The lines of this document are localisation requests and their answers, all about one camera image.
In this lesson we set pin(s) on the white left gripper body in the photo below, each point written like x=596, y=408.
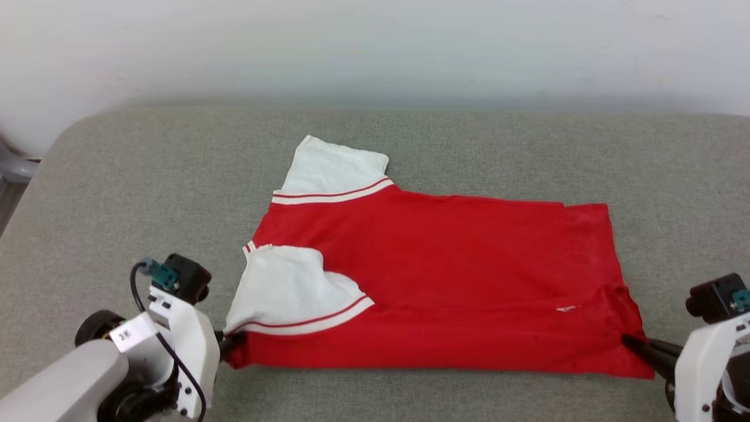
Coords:
x=196, y=351

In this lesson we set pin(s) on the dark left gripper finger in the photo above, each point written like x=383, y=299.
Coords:
x=228, y=341

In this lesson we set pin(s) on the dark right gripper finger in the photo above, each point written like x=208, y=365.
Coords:
x=656, y=348
x=665, y=367

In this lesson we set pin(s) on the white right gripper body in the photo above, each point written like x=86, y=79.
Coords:
x=700, y=369

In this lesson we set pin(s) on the red and white t-shirt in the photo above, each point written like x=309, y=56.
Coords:
x=439, y=281

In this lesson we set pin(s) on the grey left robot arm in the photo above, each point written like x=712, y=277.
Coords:
x=58, y=381

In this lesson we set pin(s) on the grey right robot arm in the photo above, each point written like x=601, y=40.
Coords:
x=738, y=392

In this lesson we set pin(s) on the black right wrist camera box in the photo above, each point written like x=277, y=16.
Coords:
x=712, y=299

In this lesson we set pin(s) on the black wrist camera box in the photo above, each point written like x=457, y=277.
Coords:
x=187, y=275
x=712, y=299

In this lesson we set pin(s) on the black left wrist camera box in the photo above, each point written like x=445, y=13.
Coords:
x=187, y=275

